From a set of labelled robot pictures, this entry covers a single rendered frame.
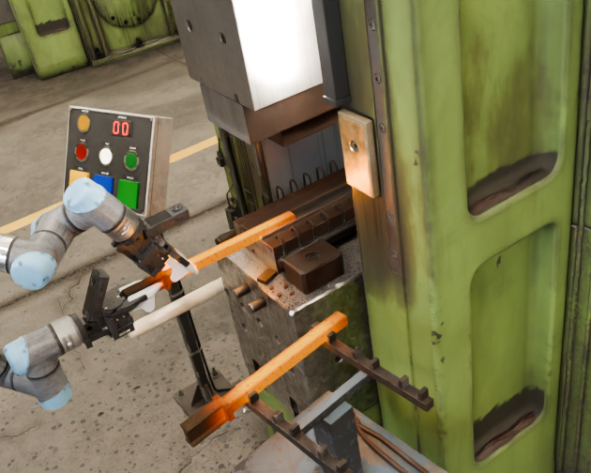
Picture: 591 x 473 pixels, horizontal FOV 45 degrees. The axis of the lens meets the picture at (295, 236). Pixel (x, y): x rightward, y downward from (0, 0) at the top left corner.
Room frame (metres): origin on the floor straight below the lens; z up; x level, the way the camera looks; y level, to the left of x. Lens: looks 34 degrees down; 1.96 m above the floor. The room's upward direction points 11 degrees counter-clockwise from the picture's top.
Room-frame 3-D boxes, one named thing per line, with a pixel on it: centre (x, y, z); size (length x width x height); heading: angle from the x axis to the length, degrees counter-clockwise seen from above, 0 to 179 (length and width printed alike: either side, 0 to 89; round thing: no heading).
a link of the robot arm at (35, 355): (1.20, 0.60, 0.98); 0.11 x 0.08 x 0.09; 118
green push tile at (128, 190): (1.79, 0.44, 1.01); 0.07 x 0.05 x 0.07; 53
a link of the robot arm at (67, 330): (1.24, 0.53, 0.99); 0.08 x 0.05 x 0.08; 28
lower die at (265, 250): (1.60, -0.08, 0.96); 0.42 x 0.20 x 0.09; 118
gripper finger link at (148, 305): (1.31, 0.36, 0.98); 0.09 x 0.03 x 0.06; 115
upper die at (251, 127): (1.60, -0.08, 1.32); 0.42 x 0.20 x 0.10; 118
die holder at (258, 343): (1.55, -0.11, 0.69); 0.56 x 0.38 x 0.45; 118
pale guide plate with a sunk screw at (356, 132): (1.28, -0.16, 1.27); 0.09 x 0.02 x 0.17; 28
